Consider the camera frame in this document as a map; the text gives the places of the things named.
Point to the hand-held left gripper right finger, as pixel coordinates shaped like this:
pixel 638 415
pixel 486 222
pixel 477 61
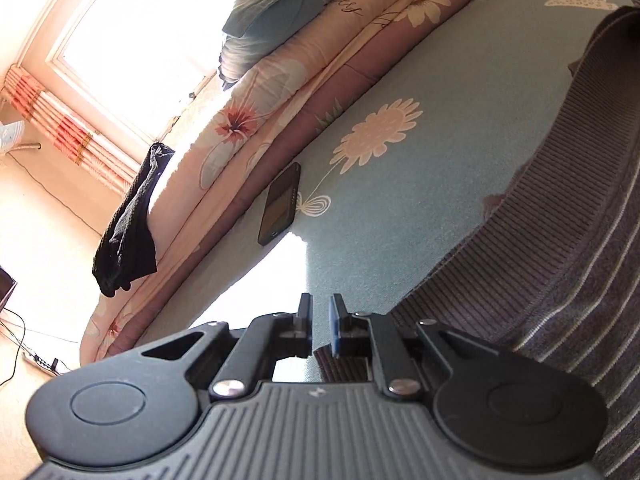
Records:
pixel 334 325

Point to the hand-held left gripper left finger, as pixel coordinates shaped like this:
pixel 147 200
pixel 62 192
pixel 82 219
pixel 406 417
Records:
pixel 305 325

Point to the grey striped sweater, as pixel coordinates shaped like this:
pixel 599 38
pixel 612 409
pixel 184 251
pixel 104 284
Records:
pixel 550 260

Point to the black phone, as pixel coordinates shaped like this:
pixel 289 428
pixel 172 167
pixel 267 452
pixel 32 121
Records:
pixel 280 205

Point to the pink floral quilt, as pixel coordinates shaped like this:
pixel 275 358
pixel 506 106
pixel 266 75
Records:
pixel 225 160

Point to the black garment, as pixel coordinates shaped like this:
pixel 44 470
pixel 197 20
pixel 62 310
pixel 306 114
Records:
pixel 127 240

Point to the white power strip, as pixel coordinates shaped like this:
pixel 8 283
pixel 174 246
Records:
pixel 42 362

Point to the beige floral quilt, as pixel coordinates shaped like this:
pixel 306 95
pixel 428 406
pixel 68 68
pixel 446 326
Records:
pixel 360 25

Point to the black monitor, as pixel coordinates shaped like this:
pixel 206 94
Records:
pixel 6 290

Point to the red patterned curtain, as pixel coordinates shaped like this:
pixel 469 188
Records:
pixel 65 130

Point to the teal pillow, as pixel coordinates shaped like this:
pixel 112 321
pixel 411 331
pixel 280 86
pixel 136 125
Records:
pixel 260 10

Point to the bright window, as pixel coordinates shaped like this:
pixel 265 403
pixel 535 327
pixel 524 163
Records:
pixel 150 35

